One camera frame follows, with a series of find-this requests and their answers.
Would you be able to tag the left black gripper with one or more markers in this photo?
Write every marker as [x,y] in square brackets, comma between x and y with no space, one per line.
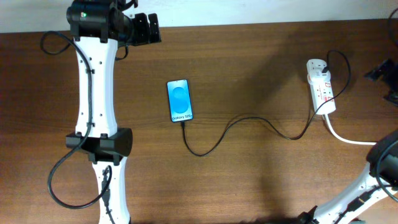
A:
[144,37]

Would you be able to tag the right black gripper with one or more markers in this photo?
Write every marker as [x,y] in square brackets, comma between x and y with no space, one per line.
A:
[385,67]

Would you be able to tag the white power strip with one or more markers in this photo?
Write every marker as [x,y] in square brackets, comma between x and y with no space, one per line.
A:
[322,97]

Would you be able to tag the blue screen Galaxy smartphone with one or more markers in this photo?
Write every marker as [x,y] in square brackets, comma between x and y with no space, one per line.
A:
[179,101]

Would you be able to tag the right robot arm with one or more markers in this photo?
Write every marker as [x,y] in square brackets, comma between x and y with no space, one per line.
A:
[377,181]

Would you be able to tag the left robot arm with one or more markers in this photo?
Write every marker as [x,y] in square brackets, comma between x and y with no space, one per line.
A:
[99,29]

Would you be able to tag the white charger plug adapter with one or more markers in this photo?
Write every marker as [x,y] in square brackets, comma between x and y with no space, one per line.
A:
[317,71]

